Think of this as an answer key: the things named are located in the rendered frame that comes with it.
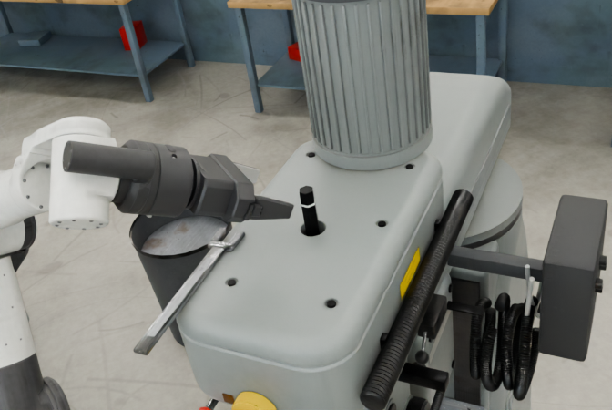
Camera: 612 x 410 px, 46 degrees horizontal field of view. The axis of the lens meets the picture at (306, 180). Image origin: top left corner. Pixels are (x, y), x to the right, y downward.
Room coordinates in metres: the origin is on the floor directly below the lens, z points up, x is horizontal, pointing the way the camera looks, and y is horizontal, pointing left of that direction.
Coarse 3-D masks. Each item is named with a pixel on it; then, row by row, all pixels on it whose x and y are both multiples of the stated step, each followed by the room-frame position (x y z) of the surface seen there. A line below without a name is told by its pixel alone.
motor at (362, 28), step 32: (320, 0) 0.97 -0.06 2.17; (352, 0) 0.95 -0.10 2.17; (384, 0) 0.96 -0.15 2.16; (416, 0) 0.99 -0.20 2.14; (320, 32) 0.98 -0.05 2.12; (352, 32) 0.96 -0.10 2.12; (384, 32) 0.96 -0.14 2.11; (416, 32) 0.99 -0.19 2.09; (320, 64) 0.99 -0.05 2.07; (352, 64) 0.96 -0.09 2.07; (384, 64) 0.95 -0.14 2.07; (416, 64) 0.99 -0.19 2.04; (320, 96) 1.00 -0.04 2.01; (352, 96) 0.96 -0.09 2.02; (384, 96) 0.96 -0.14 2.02; (416, 96) 0.97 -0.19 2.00; (320, 128) 1.01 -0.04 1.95; (352, 128) 0.96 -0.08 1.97; (384, 128) 0.96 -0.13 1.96; (416, 128) 0.98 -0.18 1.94; (352, 160) 0.96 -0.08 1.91; (384, 160) 0.95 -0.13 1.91
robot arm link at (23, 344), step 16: (32, 240) 0.84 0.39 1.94; (0, 256) 0.84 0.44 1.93; (16, 256) 0.84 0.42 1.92; (0, 272) 0.80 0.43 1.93; (0, 288) 0.79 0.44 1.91; (16, 288) 0.80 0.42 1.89; (0, 304) 0.77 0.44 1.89; (16, 304) 0.78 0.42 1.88; (0, 320) 0.76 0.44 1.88; (16, 320) 0.77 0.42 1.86; (0, 336) 0.74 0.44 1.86; (16, 336) 0.75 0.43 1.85; (0, 352) 0.73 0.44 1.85; (16, 352) 0.74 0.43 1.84; (32, 352) 0.75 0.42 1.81
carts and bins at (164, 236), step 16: (144, 224) 2.84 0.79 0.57; (160, 224) 2.90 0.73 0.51; (176, 224) 2.89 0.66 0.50; (192, 224) 2.87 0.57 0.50; (208, 224) 2.84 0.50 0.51; (224, 224) 2.82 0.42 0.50; (144, 240) 2.80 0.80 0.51; (160, 240) 2.78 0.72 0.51; (176, 240) 2.76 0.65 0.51; (192, 240) 2.74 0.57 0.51; (208, 240) 2.72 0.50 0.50; (144, 256) 2.56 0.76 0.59; (160, 256) 2.50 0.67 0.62; (176, 256) 2.49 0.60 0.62; (192, 256) 2.50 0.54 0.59; (160, 272) 2.53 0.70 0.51; (176, 272) 2.50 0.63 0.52; (160, 288) 2.55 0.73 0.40; (176, 288) 2.51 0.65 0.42; (160, 304) 2.62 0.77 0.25; (176, 320) 2.55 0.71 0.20; (176, 336) 2.60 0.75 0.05
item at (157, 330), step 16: (240, 240) 0.83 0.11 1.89; (208, 256) 0.80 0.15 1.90; (192, 272) 0.77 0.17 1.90; (208, 272) 0.77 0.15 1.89; (192, 288) 0.74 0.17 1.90; (176, 304) 0.71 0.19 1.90; (160, 320) 0.68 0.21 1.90; (144, 336) 0.66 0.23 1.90; (160, 336) 0.66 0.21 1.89; (144, 352) 0.63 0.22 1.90
